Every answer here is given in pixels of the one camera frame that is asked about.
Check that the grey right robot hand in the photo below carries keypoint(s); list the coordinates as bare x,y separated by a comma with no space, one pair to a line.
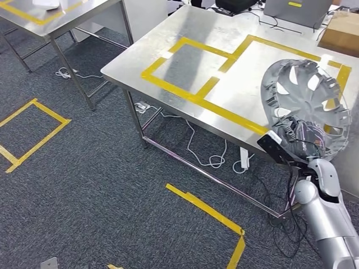
305,141

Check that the silver wheel hubcap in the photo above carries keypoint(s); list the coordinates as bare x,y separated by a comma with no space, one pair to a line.
305,100

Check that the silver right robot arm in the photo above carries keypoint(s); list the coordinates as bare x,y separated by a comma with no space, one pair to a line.
325,222

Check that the steel workbench table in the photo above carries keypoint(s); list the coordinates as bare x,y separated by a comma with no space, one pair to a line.
140,63
84,15

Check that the white plastic part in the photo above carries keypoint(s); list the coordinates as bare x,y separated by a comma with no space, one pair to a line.
46,3

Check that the white power strip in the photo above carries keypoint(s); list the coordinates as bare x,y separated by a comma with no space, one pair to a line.
244,157

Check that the brown cardboard box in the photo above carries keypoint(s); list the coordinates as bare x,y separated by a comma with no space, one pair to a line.
341,35

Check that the grey laptop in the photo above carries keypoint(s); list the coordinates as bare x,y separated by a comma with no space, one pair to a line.
297,15

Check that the black office chair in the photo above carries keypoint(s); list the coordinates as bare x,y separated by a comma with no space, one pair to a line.
196,3

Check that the floor power socket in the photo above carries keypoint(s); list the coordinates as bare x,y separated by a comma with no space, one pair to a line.
141,107

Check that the white cabinet panel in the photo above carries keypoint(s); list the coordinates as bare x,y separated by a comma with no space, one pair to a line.
148,18

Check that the short yellow floor tape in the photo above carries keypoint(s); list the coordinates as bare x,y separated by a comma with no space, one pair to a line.
115,267

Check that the dark robot foot plate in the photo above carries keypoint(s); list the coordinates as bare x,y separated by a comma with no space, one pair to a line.
49,263

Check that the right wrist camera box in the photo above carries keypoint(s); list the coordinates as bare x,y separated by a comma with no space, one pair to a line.
273,148

